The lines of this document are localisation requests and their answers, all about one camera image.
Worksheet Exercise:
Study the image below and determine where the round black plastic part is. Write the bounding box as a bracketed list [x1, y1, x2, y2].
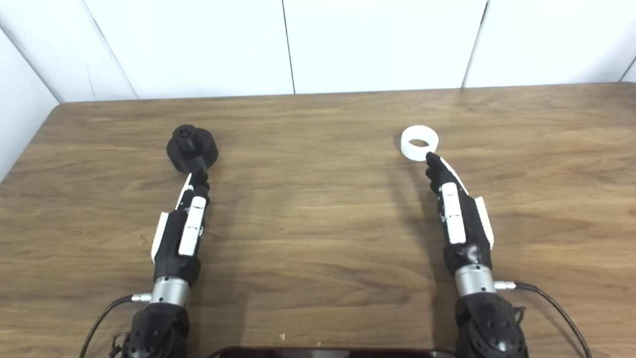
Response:
[166, 124, 219, 174]

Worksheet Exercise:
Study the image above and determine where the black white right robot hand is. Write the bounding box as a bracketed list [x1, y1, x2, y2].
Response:
[425, 152, 495, 276]

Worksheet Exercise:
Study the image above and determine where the white toothed plastic ring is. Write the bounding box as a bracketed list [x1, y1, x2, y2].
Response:
[400, 125, 439, 162]

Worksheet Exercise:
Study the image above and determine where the glossy black robot chest panel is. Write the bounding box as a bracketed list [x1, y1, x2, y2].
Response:
[206, 347, 455, 358]

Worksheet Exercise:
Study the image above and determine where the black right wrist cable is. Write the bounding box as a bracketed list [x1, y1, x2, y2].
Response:
[494, 281, 592, 358]

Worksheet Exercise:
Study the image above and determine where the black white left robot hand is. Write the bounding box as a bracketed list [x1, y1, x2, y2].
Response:
[152, 169, 210, 286]

